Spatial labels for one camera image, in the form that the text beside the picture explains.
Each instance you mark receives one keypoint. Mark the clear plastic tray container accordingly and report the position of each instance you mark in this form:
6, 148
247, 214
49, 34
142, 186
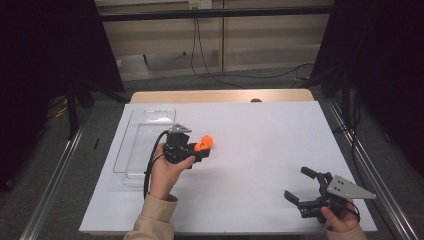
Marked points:
140, 143

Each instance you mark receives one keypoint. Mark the black curtain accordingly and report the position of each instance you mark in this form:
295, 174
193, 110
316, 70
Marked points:
383, 66
50, 66

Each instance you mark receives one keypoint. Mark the black stand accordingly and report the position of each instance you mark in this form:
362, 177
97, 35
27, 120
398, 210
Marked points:
71, 110

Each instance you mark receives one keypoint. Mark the white board sheet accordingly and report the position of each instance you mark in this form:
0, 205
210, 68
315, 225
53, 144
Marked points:
250, 166

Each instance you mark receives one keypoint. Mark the small black stick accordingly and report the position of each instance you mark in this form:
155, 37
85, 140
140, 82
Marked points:
96, 143

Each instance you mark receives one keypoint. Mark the black stand legs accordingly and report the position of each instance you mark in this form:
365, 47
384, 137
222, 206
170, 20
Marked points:
333, 83

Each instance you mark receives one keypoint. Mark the metal floor rail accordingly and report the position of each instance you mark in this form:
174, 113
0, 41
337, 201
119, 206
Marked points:
50, 190
376, 180

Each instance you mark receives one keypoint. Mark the wooden table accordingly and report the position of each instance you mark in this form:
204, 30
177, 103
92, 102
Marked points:
216, 96

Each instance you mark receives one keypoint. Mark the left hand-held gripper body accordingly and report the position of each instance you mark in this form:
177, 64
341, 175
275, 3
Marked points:
178, 146

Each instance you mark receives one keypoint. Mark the white wall outlet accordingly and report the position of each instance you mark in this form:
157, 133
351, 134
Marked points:
200, 4

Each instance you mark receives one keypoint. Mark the person's left hand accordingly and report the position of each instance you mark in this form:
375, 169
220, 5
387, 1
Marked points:
166, 176

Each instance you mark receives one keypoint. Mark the plain orange mandarin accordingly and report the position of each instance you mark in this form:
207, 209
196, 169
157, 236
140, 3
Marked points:
208, 139

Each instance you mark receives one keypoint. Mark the black horizontal bar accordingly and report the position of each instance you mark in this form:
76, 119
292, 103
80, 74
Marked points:
216, 13

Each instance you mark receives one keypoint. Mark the person's right hand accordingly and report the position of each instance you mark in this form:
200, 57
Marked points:
341, 220

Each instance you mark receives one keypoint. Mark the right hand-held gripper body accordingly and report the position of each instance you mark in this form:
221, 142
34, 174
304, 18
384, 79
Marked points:
348, 190

